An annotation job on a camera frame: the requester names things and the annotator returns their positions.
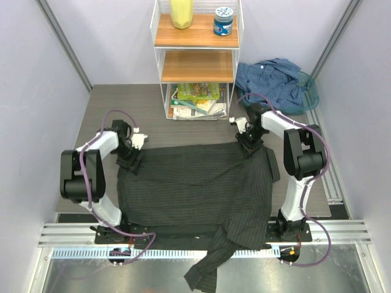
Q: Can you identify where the perforated metal rail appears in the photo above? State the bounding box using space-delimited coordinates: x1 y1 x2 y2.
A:
51 246 280 259

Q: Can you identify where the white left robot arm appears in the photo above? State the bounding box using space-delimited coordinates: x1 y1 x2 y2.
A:
60 120 148 244

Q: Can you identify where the black pinstripe long sleeve shirt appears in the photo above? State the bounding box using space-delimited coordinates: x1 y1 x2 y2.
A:
117 142 280 292

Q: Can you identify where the yellow vase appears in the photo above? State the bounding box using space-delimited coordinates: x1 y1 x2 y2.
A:
169 0 194 29

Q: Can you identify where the blue lidded jar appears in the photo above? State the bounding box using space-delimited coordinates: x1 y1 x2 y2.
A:
213 7 234 36

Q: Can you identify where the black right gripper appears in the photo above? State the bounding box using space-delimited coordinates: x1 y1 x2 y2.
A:
236 126 268 159

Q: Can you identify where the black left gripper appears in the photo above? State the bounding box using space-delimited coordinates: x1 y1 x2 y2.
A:
112 143 145 175

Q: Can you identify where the stack of books and papers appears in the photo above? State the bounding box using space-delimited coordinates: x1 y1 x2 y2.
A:
167 84 227 120

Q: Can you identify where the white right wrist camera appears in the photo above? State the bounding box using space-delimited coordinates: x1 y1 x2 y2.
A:
228 117 251 134

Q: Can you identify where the white wire wooden shelf unit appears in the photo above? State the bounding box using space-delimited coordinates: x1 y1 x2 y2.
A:
150 1 244 119

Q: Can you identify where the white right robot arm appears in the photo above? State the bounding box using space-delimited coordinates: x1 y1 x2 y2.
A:
229 103 329 241

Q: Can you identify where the blue checked long sleeve shirt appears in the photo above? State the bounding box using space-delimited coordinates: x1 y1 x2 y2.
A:
235 58 302 111

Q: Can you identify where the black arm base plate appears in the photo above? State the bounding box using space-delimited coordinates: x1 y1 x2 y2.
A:
90 214 312 250

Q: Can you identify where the teal plastic basin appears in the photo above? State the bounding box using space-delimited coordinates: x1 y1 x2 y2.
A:
238 71 319 115

